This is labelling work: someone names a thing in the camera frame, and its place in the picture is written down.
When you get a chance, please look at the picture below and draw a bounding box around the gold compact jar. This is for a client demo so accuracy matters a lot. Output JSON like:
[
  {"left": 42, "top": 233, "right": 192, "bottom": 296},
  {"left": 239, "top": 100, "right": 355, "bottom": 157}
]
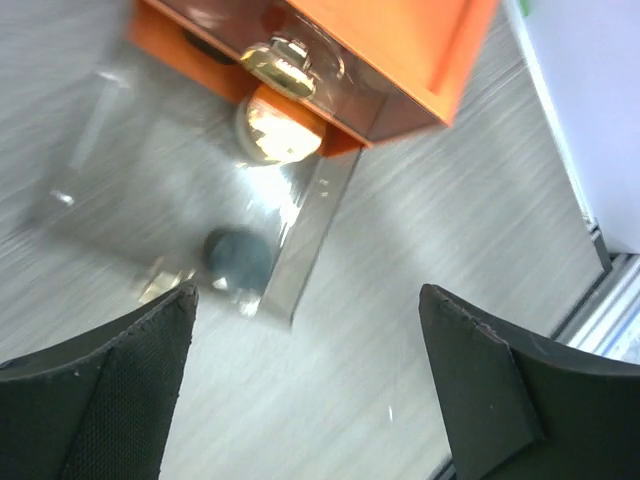
[{"left": 234, "top": 85, "right": 328, "bottom": 165}]

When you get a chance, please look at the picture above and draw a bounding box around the aluminium rail frame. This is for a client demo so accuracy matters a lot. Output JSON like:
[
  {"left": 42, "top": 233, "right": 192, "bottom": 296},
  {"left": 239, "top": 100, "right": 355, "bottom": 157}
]
[{"left": 504, "top": 0, "right": 640, "bottom": 480}]

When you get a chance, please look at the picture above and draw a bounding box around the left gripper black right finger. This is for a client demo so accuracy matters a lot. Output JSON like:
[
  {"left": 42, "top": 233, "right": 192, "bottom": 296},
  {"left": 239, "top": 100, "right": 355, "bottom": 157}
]
[{"left": 419, "top": 284, "right": 639, "bottom": 479}]

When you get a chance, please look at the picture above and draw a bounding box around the black round cap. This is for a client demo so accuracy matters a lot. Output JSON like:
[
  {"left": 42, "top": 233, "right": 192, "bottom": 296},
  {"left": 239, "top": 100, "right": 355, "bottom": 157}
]
[{"left": 202, "top": 228, "right": 274, "bottom": 295}]

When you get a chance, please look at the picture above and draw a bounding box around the clear drawer gold knob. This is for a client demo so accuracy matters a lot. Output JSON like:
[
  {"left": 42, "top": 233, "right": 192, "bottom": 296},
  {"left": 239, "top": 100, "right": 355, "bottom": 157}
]
[{"left": 33, "top": 67, "right": 359, "bottom": 329}]

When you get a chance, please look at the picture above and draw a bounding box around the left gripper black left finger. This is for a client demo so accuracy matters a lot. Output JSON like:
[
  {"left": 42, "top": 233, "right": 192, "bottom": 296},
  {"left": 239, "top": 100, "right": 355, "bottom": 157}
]
[{"left": 1, "top": 282, "right": 198, "bottom": 479}]

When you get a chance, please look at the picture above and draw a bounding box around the orange drawer box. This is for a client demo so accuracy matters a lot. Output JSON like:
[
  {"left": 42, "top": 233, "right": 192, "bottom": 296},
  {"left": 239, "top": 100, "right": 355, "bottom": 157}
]
[{"left": 127, "top": 1, "right": 498, "bottom": 161}]

